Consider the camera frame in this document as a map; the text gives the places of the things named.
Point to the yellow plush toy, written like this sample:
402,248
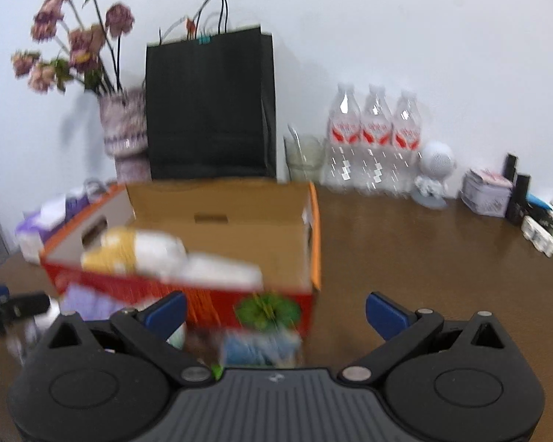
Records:
127,251

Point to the purple tissue pack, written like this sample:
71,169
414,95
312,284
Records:
39,226

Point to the white robot figurine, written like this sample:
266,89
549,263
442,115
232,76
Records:
437,164

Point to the water bottle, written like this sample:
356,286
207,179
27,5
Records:
406,142
377,130
343,134

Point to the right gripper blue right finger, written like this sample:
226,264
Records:
389,319

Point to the green tissue packet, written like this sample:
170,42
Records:
274,349

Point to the right water bottle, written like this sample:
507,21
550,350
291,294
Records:
406,142

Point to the dried pink roses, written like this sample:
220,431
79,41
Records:
88,54

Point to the orange cardboard box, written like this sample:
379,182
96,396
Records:
275,226

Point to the black paper bag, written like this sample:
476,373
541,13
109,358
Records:
210,109

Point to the small tin box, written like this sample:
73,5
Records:
486,193

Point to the purple ceramic vase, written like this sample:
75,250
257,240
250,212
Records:
123,120

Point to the left water bottle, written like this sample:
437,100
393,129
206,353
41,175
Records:
343,134

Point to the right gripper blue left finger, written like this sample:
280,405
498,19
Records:
158,321

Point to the glass cup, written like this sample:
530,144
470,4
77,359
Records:
304,156

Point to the white power strip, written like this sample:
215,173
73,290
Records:
540,238

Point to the middle water bottle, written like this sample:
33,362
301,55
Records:
377,130

